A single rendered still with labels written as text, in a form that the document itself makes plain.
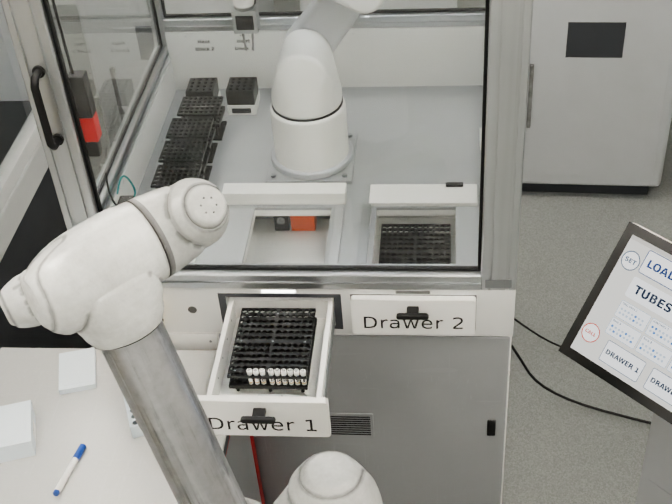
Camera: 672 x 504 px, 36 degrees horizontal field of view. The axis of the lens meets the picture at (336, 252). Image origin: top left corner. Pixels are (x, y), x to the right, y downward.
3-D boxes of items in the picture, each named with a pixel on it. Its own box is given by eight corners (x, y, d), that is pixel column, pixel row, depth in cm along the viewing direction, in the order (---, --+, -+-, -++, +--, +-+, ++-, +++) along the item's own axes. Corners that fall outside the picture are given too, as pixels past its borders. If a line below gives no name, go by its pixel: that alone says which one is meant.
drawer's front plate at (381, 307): (475, 335, 246) (476, 300, 239) (352, 333, 249) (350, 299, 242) (474, 330, 248) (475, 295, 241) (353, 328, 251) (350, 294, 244)
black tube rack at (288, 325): (308, 397, 232) (306, 377, 228) (230, 396, 234) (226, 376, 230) (318, 328, 249) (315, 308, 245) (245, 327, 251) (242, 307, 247)
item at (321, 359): (323, 426, 226) (321, 407, 222) (206, 424, 228) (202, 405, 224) (338, 301, 256) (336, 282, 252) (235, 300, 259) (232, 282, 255)
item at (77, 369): (96, 388, 249) (95, 383, 248) (59, 395, 248) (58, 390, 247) (95, 351, 258) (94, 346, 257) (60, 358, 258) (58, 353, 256)
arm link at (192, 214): (185, 172, 169) (113, 211, 164) (218, 148, 153) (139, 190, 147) (225, 243, 171) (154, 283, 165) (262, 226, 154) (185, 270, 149)
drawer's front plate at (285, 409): (330, 437, 225) (327, 403, 218) (198, 434, 228) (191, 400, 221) (331, 431, 226) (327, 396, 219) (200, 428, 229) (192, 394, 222)
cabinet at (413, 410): (504, 537, 298) (518, 337, 247) (153, 526, 309) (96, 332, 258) (493, 309, 371) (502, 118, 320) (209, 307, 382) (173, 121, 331)
